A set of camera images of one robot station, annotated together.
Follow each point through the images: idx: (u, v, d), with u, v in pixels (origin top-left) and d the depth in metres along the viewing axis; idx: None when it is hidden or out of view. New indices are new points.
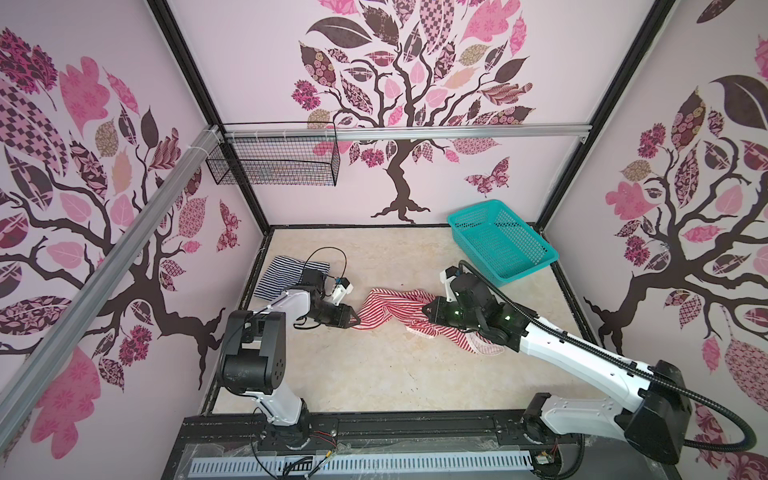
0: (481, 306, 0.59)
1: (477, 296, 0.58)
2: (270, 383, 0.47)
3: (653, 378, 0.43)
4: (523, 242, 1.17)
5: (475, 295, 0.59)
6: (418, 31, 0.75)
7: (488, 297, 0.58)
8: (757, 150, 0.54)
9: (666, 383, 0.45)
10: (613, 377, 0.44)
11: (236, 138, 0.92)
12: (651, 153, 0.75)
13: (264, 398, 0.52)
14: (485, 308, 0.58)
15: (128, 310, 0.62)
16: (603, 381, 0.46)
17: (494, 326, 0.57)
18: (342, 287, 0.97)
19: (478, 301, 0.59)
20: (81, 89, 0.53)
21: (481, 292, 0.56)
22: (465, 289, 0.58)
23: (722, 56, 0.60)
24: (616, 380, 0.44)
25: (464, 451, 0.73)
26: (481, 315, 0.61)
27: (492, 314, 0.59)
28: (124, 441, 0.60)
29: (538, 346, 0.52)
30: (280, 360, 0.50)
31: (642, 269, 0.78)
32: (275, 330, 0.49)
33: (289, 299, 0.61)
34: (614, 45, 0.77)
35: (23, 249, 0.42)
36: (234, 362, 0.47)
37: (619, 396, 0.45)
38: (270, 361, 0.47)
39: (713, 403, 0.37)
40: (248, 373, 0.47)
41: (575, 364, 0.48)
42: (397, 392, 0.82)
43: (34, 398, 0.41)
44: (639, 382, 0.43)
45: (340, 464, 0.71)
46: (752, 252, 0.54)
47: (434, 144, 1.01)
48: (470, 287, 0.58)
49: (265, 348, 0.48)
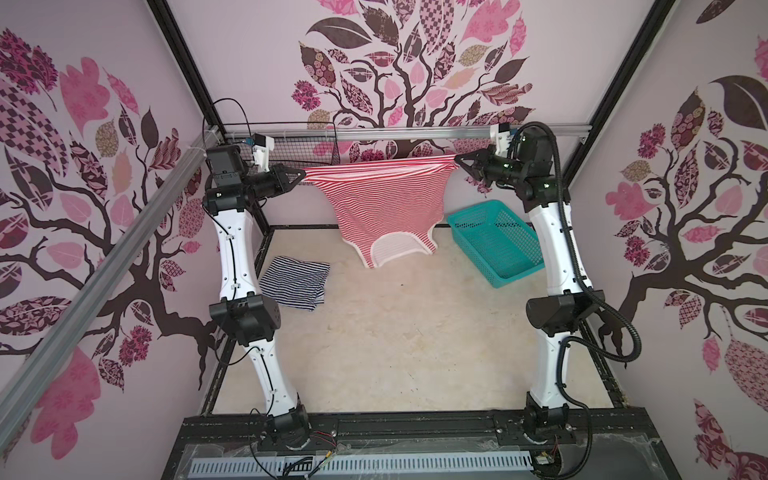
0: (531, 164, 0.62)
1: (540, 148, 0.58)
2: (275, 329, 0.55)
3: (596, 297, 0.53)
4: (522, 241, 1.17)
5: (533, 147, 0.59)
6: (417, 32, 0.75)
7: (545, 156, 0.57)
8: (756, 150, 0.54)
9: (596, 300, 0.53)
10: (563, 273, 0.54)
11: (236, 139, 0.92)
12: (651, 153, 0.75)
13: (265, 353, 0.60)
14: (533, 167, 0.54)
15: (128, 310, 0.62)
16: (552, 267, 0.58)
17: (532, 180, 0.59)
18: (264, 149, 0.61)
19: (530, 155, 0.60)
20: (81, 90, 0.53)
21: (545, 147, 0.56)
22: (531, 135, 0.59)
23: (721, 56, 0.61)
24: (561, 274, 0.55)
25: (464, 451, 0.73)
26: (526, 168, 0.63)
27: (539, 170, 0.60)
28: (124, 442, 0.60)
29: (542, 221, 0.58)
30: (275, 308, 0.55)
31: (642, 269, 0.78)
32: (265, 306, 0.54)
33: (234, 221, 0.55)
34: (613, 45, 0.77)
35: (23, 249, 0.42)
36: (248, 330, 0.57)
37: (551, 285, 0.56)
38: (274, 320, 0.58)
39: (634, 334, 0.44)
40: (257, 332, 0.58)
41: (549, 248, 0.58)
42: (397, 393, 0.81)
43: (35, 397, 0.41)
44: (574, 286, 0.53)
45: (340, 465, 0.71)
46: (752, 252, 0.54)
47: (434, 145, 1.02)
48: (541, 137, 0.57)
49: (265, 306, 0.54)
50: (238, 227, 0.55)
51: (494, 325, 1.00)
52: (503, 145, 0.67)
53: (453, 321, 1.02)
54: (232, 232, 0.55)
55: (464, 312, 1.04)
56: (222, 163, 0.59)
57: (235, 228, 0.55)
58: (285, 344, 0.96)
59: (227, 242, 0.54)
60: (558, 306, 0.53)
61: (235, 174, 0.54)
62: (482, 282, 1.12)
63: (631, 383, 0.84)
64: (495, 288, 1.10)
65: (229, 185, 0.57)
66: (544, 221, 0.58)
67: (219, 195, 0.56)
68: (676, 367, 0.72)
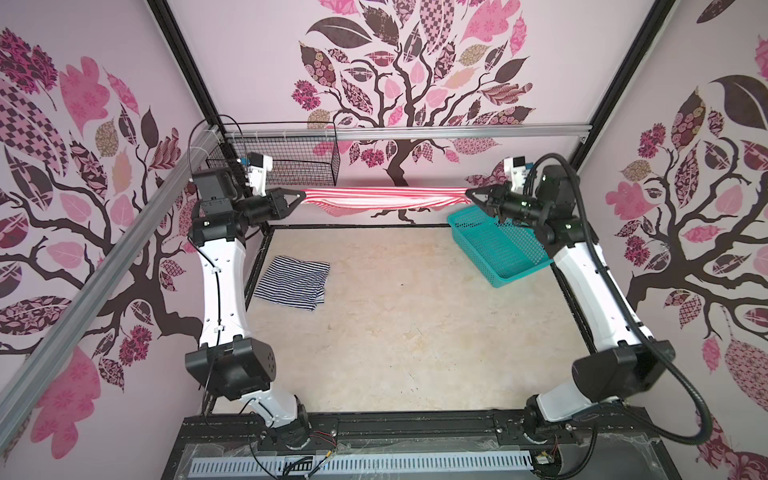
0: (553, 204, 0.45)
1: (561, 190, 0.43)
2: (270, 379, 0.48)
3: (652, 347, 0.43)
4: (523, 241, 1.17)
5: (554, 188, 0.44)
6: (417, 31, 0.75)
7: (569, 197, 0.53)
8: (757, 150, 0.54)
9: (664, 357, 0.42)
10: (610, 321, 0.45)
11: (236, 138, 0.92)
12: (651, 153, 0.75)
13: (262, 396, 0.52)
14: (555, 209, 0.55)
15: (128, 310, 0.62)
16: (596, 316, 0.48)
17: (553, 224, 0.55)
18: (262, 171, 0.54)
19: (552, 194, 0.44)
20: (81, 89, 0.53)
21: (569, 188, 0.52)
22: (553, 174, 0.54)
23: (722, 56, 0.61)
24: (609, 322, 0.45)
25: (464, 451, 0.73)
26: (547, 210, 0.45)
27: (561, 211, 0.55)
28: (124, 442, 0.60)
29: (571, 265, 0.52)
30: (269, 355, 0.51)
31: (642, 269, 0.78)
32: (255, 352, 0.44)
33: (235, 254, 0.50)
34: (614, 45, 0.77)
35: (23, 249, 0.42)
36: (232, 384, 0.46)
37: (599, 339, 0.47)
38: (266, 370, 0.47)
39: (695, 395, 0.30)
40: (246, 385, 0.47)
41: (582, 291, 0.50)
42: (397, 393, 0.81)
43: (34, 398, 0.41)
44: (630, 337, 0.43)
45: (340, 464, 0.71)
46: (752, 252, 0.54)
47: (434, 145, 1.02)
48: (561, 177, 0.53)
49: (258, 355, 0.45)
50: (226, 259, 0.48)
51: (494, 325, 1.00)
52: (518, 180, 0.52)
53: (453, 320, 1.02)
54: (219, 265, 0.47)
55: (464, 312, 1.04)
56: (210, 189, 0.53)
57: (223, 260, 0.48)
58: (285, 343, 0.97)
59: (211, 277, 0.46)
60: (616, 366, 0.42)
61: (226, 200, 0.54)
62: (482, 282, 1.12)
63: None
64: (495, 288, 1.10)
65: (219, 214, 0.51)
66: (574, 265, 0.51)
67: (206, 224, 0.50)
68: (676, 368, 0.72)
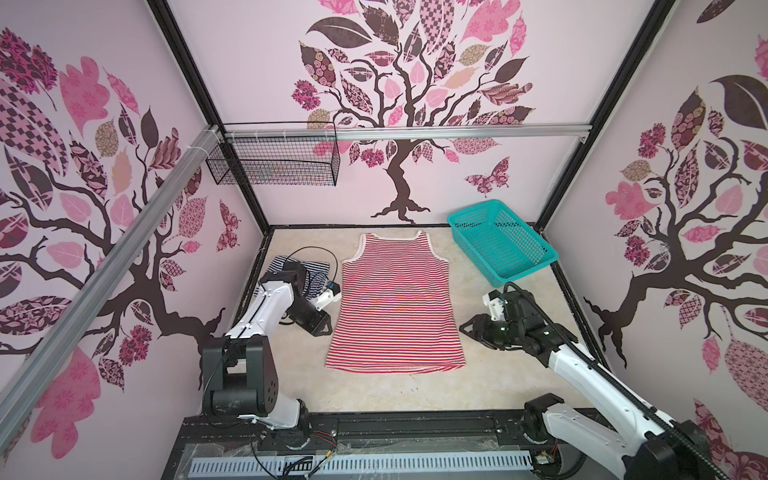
0: (525, 320, 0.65)
1: (524, 307, 0.64)
2: (264, 410, 0.45)
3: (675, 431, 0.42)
4: (523, 242, 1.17)
5: (519, 306, 0.65)
6: (417, 31, 0.75)
7: (532, 311, 0.64)
8: (756, 150, 0.54)
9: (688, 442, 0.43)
10: (627, 414, 0.45)
11: (236, 138, 0.92)
12: (651, 153, 0.75)
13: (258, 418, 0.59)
14: (528, 321, 0.63)
15: (128, 310, 0.62)
16: (615, 415, 0.47)
17: (533, 333, 0.61)
18: (329, 292, 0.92)
19: (520, 313, 0.66)
20: (81, 89, 0.53)
21: (529, 305, 0.63)
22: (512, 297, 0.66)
23: (721, 57, 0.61)
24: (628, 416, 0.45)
25: (464, 451, 0.73)
26: (522, 324, 0.67)
27: (533, 326, 0.64)
28: (125, 441, 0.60)
29: (565, 366, 0.55)
30: (271, 382, 0.47)
31: (642, 269, 0.78)
32: (261, 354, 0.44)
33: (268, 304, 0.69)
34: (614, 45, 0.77)
35: (23, 249, 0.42)
36: (223, 392, 0.44)
37: (628, 437, 0.45)
38: (262, 390, 0.44)
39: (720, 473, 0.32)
40: (240, 401, 0.44)
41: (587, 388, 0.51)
42: (397, 393, 0.81)
43: (34, 399, 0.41)
44: (651, 427, 0.43)
45: (340, 464, 0.71)
46: (752, 252, 0.54)
47: (434, 144, 1.01)
48: (520, 297, 0.65)
49: (253, 376, 0.44)
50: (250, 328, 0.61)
51: None
52: (496, 309, 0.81)
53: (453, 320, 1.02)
54: (269, 295, 0.57)
55: (464, 312, 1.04)
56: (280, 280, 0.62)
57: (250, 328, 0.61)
58: (285, 343, 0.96)
59: (260, 297, 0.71)
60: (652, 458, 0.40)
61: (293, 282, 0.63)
62: (482, 282, 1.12)
63: (630, 382, 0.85)
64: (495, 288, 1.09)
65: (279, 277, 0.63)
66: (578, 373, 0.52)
67: (273, 277, 0.63)
68: (675, 368, 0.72)
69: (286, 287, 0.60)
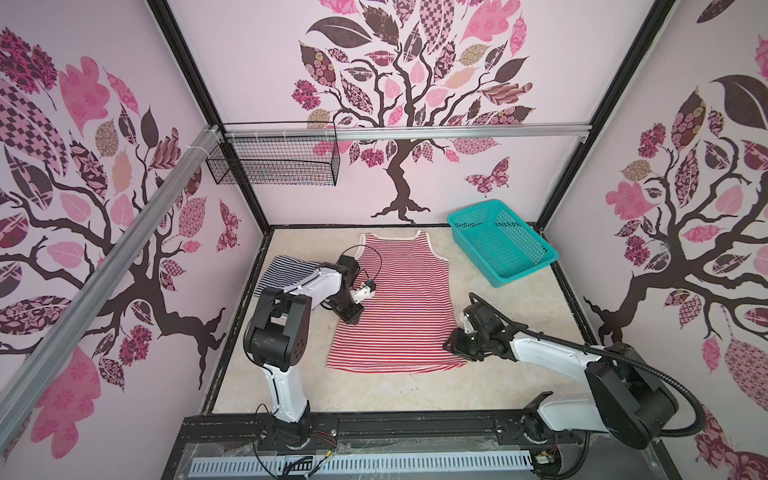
0: (486, 327, 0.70)
1: (482, 314, 0.72)
2: (287, 361, 0.50)
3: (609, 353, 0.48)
4: (523, 242, 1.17)
5: (478, 315, 0.73)
6: (417, 31, 0.75)
7: (490, 316, 0.71)
8: (756, 150, 0.54)
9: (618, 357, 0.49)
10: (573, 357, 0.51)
11: (236, 138, 0.92)
12: (651, 153, 0.75)
13: (277, 378, 0.55)
14: (490, 326, 0.71)
15: (128, 310, 0.62)
16: (571, 367, 0.52)
17: (495, 337, 0.68)
18: (367, 288, 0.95)
19: (481, 321, 0.73)
20: (81, 89, 0.53)
21: (486, 311, 0.71)
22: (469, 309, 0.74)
23: (721, 57, 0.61)
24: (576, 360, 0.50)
25: (464, 451, 0.73)
26: (484, 331, 0.74)
27: (494, 329, 0.71)
28: (125, 441, 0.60)
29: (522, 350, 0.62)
30: (302, 340, 0.54)
31: (642, 269, 0.78)
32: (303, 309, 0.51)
33: (319, 279, 0.63)
34: (614, 45, 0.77)
35: (23, 249, 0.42)
36: (260, 333, 0.52)
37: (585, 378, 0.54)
38: (292, 341, 0.50)
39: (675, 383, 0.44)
40: (272, 346, 0.51)
41: (544, 355, 0.57)
42: (397, 393, 0.81)
43: (34, 399, 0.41)
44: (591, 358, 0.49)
45: (340, 464, 0.71)
46: (752, 252, 0.54)
47: (434, 144, 1.01)
48: (476, 306, 0.73)
49: (288, 327, 0.51)
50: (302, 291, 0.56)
51: None
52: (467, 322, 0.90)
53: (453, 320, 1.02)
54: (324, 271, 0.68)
55: None
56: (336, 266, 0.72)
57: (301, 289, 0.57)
58: None
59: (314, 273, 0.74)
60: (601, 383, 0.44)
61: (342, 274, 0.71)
62: (482, 282, 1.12)
63: None
64: (495, 288, 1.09)
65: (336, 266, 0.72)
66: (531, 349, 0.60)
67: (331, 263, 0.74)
68: (675, 368, 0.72)
69: (338, 274, 0.69)
